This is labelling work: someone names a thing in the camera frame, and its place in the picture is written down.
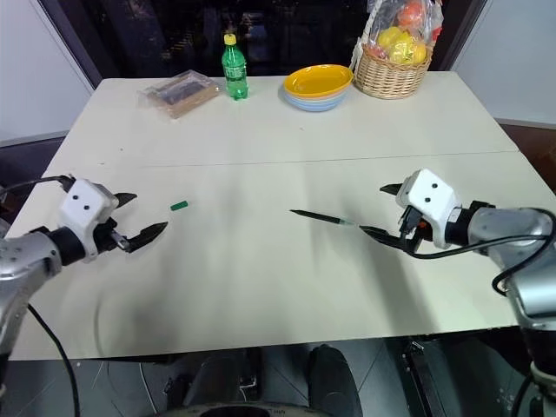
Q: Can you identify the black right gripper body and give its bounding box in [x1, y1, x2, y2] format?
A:
[397, 204, 435, 254]

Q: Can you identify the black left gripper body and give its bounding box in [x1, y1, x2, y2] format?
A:
[92, 216, 132, 254]

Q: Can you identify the black pen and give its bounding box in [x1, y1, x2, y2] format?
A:
[289, 208, 362, 229]

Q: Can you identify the light blue bowl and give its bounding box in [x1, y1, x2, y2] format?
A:
[284, 89, 350, 113]

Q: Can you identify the woven wicker basket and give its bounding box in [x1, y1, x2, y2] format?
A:
[354, 43, 434, 101]

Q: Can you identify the clear plastic packaged box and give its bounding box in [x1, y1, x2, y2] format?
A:
[137, 69, 222, 122]

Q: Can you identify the pink bowl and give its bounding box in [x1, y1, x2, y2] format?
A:
[283, 86, 351, 105]

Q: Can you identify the yellow bowl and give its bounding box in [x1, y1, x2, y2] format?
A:
[283, 63, 354, 98]

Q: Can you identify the yellow fruit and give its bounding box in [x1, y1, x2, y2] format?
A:
[375, 26, 427, 65]

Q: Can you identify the dark rounded shape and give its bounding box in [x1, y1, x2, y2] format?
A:
[308, 343, 364, 417]

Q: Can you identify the green plastic soda bottle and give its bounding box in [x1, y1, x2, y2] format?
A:
[221, 33, 250, 102]

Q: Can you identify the orange fruit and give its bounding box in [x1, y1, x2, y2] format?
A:
[397, 0, 429, 28]

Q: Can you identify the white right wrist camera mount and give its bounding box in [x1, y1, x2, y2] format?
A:
[396, 169, 464, 250]

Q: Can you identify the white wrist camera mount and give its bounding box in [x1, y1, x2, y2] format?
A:
[396, 169, 464, 250]
[58, 176, 120, 263]

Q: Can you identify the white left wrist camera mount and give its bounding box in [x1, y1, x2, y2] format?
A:
[58, 176, 120, 263]

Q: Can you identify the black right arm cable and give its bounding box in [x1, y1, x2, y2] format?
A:
[406, 235, 555, 297]

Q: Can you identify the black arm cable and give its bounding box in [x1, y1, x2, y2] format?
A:
[406, 235, 555, 297]
[0, 175, 74, 197]

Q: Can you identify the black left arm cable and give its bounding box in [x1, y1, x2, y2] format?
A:
[0, 175, 74, 197]

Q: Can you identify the thick black trailing cable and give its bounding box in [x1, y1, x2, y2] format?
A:
[27, 303, 83, 417]

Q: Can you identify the black metal stand frame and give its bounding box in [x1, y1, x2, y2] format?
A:
[400, 340, 442, 417]

